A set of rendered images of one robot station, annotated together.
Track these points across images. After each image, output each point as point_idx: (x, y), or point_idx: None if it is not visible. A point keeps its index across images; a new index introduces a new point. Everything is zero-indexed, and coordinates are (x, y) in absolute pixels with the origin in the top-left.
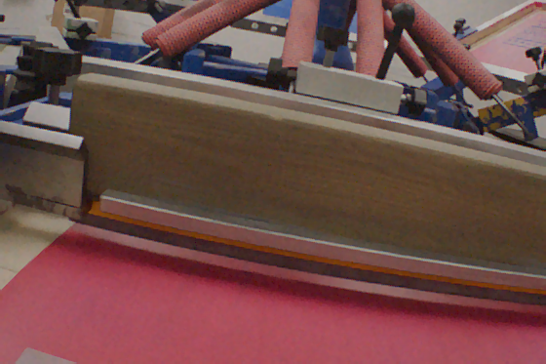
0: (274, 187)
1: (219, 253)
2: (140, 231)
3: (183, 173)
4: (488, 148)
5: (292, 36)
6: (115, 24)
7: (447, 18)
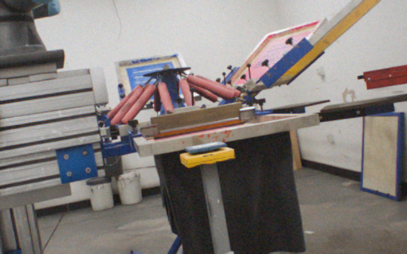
0: (181, 121)
1: (177, 135)
2: (165, 136)
3: (169, 124)
4: None
5: (165, 104)
6: None
7: (237, 54)
